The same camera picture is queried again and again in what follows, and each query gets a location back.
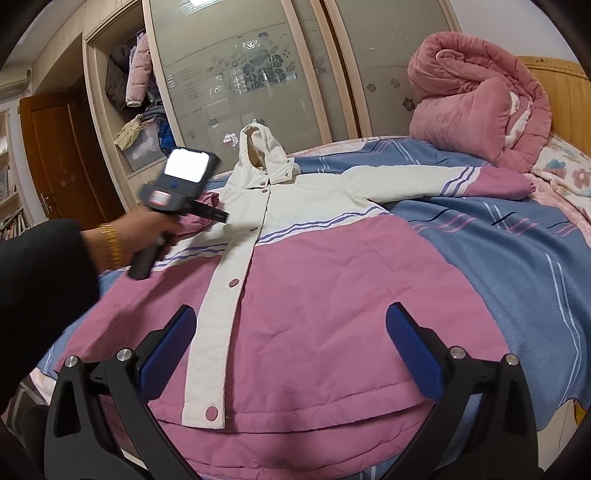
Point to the blue garment in wardrobe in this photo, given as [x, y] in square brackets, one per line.
[165, 138]

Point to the floral pillow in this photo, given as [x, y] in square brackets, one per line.
[567, 170]

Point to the black sleeved left forearm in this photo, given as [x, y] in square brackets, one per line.
[48, 281]

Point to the frosted sliding wardrobe door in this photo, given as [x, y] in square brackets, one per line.
[221, 65]

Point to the wooden headboard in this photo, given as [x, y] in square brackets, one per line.
[569, 92]

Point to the dark hanging jacket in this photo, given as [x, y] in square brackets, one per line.
[117, 72]

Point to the brown wooden room door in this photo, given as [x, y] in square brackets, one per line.
[68, 170]

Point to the blue striped bed sheet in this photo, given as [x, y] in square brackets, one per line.
[528, 262]

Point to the clear plastic storage box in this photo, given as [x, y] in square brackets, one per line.
[145, 149]

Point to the pink hanging puffer jacket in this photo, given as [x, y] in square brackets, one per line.
[139, 73]

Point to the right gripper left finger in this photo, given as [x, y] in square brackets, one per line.
[99, 425]

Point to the rolled pink quilt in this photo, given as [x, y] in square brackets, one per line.
[474, 97]

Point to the beige crumpled cloth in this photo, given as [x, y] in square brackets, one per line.
[129, 133]

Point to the bookshelf with books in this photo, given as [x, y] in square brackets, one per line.
[13, 213]

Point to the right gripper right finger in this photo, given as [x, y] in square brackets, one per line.
[482, 423]

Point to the person's left hand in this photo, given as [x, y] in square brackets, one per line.
[112, 245]

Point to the pink and white hooded jacket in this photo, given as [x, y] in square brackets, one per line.
[292, 374]

